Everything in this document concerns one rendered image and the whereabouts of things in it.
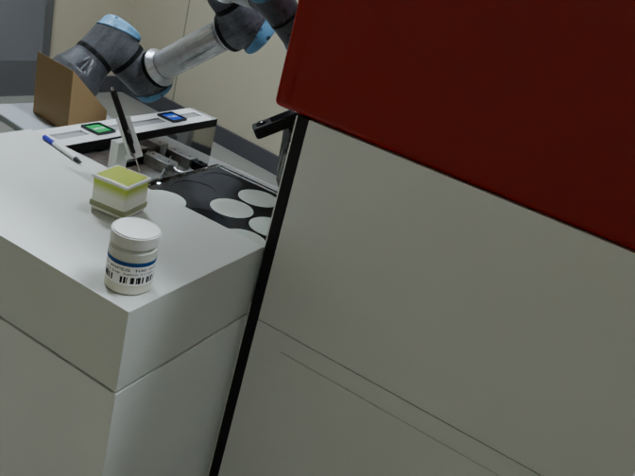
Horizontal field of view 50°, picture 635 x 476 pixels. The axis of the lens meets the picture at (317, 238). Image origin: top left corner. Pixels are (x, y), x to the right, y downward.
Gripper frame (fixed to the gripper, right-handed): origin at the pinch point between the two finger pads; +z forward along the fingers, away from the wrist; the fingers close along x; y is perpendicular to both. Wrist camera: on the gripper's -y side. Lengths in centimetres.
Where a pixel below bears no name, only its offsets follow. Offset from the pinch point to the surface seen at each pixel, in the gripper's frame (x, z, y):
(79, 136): 11.6, 1.4, -43.9
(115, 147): -12.7, -6.4, -35.4
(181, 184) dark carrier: 8.0, 7.5, -20.3
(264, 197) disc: 7.8, 7.3, -0.7
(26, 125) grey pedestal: 52, 15, -61
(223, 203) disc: 0.7, 7.4, -11.0
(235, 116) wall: 302, 74, 30
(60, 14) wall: 355, 43, -91
